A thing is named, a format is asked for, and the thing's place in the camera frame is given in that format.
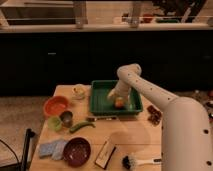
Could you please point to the brown dried fruit cluster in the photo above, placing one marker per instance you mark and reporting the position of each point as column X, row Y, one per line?
column 155, row 115

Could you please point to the black cabinet counter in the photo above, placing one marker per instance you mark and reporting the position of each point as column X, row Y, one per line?
column 35, row 63

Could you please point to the white dish brush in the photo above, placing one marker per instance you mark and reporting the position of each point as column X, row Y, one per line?
column 131, row 162

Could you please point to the cream yellow mug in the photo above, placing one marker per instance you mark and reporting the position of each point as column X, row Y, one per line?
column 78, row 92

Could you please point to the small metal cup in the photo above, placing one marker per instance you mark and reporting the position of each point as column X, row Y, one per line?
column 67, row 118

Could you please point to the black stand left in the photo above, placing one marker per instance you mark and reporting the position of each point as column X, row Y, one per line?
column 21, row 164

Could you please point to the black white box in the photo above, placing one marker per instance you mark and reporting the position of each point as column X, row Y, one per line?
column 105, row 154

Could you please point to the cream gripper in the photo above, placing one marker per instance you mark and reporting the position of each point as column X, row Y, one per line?
column 122, row 92

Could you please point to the orange apple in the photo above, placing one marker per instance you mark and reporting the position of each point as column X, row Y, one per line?
column 119, row 103

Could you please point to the maroon bowl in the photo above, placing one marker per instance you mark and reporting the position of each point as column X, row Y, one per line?
column 77, row 152

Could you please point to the green plastic tray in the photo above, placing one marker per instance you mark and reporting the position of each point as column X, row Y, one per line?
column 101, row 106

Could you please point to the orange bowl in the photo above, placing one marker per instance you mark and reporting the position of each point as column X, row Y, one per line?
column 55, row 105

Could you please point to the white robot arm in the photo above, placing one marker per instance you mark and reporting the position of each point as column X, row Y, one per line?
column 186, row 132

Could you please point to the blue sponge cloth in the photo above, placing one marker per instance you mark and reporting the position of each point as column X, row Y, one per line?
column 52, row 149

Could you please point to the green pepper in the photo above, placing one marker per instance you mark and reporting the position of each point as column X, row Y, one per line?
column 80, row 125

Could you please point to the light green cup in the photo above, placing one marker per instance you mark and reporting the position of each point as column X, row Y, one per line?
column 54, row 123

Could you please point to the dark handled knife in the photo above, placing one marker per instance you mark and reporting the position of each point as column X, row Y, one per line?
column 94, row 119

